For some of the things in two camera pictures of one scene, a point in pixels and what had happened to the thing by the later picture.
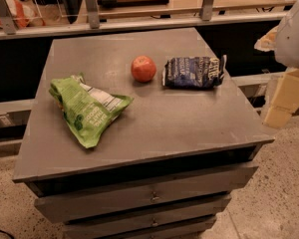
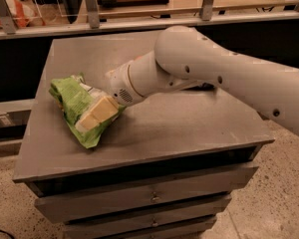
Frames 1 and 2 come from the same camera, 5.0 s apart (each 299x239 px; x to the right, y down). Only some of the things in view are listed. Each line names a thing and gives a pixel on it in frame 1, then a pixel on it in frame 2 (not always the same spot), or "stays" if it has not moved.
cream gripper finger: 290,92 -> 104,110
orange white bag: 23,14 stays
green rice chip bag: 87,112 stays
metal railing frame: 2,23 stays
